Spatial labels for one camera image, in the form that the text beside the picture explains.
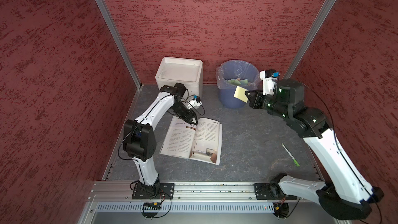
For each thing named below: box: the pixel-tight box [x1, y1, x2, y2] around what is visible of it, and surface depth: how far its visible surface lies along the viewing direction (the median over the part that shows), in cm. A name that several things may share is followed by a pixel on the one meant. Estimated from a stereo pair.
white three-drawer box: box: [154, 56, 204, 99], surface depth 96 cm
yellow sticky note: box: [233, 85, 249, 104], surface depth 66 cm
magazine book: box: [159, 116, 223, 166], surface depth 91 cm
